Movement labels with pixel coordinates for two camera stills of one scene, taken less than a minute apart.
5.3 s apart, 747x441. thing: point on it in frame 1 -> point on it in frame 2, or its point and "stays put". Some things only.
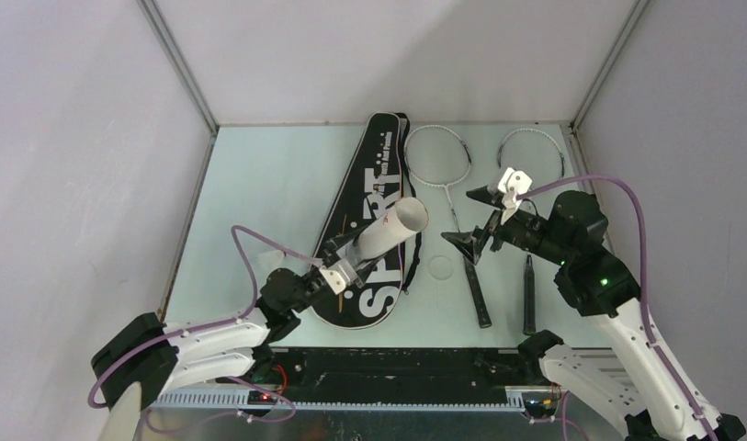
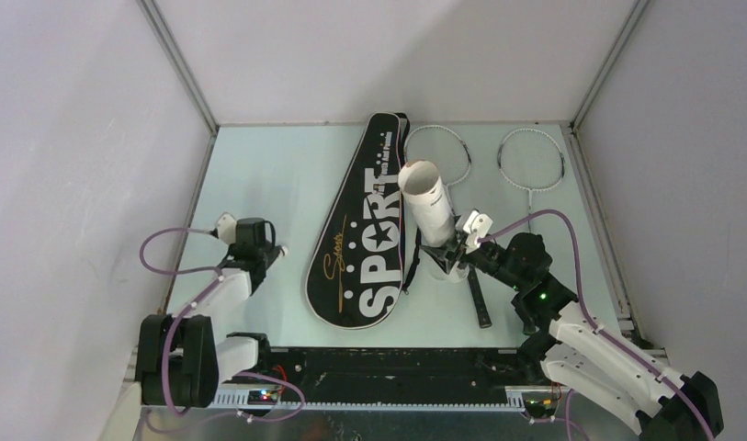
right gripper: [469, 243] -> [445, 258]
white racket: [440, 156] stays put
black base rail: [481, 378] stays put
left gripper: [338, 242] -> [272, 252]
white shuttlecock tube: [407, 217] -> [428, 201]
